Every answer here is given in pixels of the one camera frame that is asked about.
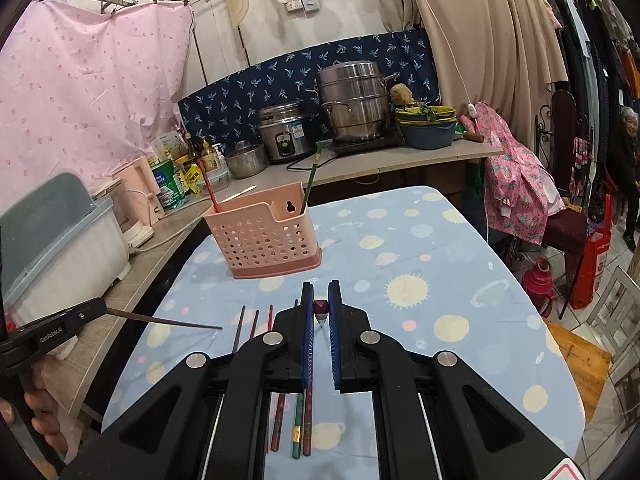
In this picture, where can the blue planet-print tablecloth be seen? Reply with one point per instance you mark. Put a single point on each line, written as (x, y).
(425, 270)

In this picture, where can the dark brown chopstick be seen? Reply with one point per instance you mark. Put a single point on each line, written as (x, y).
(238, 330)

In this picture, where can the stainless steel steamer pot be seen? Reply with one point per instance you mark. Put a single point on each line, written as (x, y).
(352, 100)

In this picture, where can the blue plastic basin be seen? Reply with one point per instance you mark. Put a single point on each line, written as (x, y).
(427, 135)

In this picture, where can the clear plastic food container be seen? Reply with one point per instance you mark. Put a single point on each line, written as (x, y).
(217, 180)

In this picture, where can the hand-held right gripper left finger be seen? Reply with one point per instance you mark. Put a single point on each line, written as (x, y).
(308, 340)

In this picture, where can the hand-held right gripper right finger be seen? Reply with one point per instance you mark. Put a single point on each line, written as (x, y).
(335, 340)

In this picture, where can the small pot with glass lid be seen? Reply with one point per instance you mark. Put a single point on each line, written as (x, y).
(245, 160)

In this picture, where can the white carton box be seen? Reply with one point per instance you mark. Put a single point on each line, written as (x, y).
(167, 145)

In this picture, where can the pink dotted curtain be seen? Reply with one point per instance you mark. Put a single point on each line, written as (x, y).
(90, 95)

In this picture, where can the dark wooden chair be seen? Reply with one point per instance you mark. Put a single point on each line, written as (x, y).
(565, 225)

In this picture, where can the green chopstick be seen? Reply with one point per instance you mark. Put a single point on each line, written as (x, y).
(297, 425)
(311, 175)

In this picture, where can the black induction cooker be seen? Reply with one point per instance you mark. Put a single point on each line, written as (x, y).
(370, 146)

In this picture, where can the row of hanging clothes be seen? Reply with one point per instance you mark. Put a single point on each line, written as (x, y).
(600, 35)

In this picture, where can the wall power socket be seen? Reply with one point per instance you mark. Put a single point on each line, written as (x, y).
(293, 4)

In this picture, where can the orange wooden stool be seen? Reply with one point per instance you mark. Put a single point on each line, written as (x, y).
(580, 350)

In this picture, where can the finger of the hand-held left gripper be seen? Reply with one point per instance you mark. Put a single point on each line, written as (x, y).
(85, 312)

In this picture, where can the red shopping bag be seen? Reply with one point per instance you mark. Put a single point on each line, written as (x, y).
(592, 260)

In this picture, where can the yellow snack packet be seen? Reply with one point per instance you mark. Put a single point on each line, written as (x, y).
(192, 180)

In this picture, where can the white chopstick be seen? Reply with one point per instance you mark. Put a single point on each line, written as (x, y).
(240, 194)

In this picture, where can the white chair frame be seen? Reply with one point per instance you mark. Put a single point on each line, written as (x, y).
(617, 310)

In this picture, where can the green tin can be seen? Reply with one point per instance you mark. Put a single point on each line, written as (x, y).
(166, 187)

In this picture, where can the person's left hand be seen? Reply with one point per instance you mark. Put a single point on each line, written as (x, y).
(47, 425)

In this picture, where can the white blender jar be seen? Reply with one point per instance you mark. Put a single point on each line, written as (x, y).
(122, 210)

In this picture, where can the red thermos jug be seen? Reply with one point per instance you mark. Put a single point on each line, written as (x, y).
(539, 287)

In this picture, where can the white wall switch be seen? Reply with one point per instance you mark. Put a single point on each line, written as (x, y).
(310, 2)

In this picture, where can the grey-lidded dish container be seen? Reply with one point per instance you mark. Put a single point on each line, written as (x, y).
(55, 240)

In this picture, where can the dark red chopstick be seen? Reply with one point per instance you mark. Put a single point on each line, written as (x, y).
(254, 324)
(277, 420)
(320, 305)

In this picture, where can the pink perforated utensil basket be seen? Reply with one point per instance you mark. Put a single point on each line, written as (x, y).
(265, 235)

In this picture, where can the beige curtain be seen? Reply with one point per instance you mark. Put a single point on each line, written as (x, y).
(480, 30)

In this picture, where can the pink pineapple-print garment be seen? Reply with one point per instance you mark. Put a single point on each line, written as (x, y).
(515, 180)

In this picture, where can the navy floral cloth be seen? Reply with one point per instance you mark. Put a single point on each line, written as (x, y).
(250, 85)

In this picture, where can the pink electric kettle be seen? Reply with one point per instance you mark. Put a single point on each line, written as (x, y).
(142, 190)

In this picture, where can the silver rice cooker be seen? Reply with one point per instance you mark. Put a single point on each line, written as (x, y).
(280, 132)

